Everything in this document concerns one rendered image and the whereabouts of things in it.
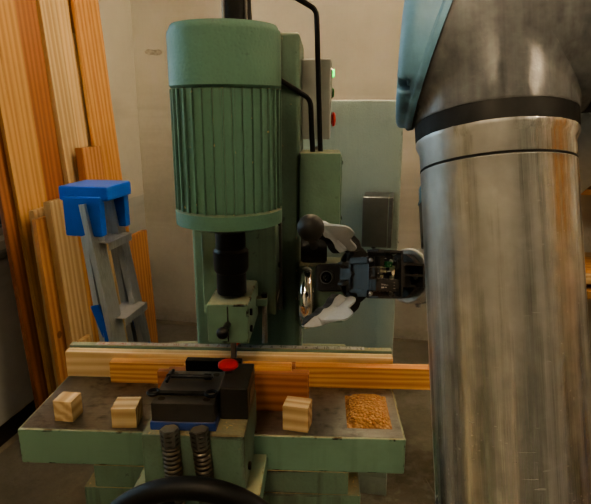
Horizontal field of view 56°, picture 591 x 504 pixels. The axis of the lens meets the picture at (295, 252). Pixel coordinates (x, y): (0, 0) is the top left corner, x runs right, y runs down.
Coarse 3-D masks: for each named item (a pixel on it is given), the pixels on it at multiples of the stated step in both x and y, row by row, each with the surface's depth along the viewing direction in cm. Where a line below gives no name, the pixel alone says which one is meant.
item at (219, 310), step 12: (252, 288) 99; (216, 300) 93; (228, 300) 93; (240, 300) 93; (252, 300) 96; (216, 312) 91; (228, 312) 91; (240, 312) 91; (252, 312) 93; (216, 324) 92; (240, 324) 92; (252, 324) 97; (216, 336) 92; (228, 336) 92; (240, 336) 92
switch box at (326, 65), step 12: (312, 60) 111; (324, 60) 111; (312, 72) 112; (324, 72) 111; (312, 84) 112; (324, 84) 112; (312, 96) 113; (324, 96) 113; (324, 108) 113; (324, 120) 114; (324, 132) 114
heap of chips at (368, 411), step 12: (348, 396) 95; (360, 396) 92; (372, 396) 92; (384, 396) 95; (348, 408) 90; (360, 408) 88; (372, 408) 88; (384, 408) 89; (348, 420) 87; (360, 420) 86; (372, 420) 86; (384, 420) 86
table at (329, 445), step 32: (64, 384) 99; (96, 384) 99; (128, 384) 99; (32, 416) 89; (96, 416) 89; (320, 416) 89; (32, 448) 86; (64, 448) 86; (96, 448) 86; (128, 448) 85; (256, 448) 84; (288, 448) 84; (320, 448) 84; (352, 448) 83; (384, 448) 83; (256, 480) 78
